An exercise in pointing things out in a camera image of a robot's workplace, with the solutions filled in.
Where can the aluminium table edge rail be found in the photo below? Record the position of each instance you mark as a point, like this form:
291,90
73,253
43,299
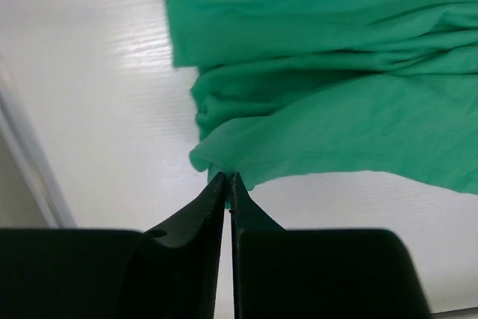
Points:
30,159

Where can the green tank top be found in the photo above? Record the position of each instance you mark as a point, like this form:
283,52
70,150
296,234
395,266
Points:
292,87

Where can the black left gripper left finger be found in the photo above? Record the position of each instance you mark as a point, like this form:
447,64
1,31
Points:
169,271

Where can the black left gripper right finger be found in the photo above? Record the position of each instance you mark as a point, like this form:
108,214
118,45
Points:
321,273

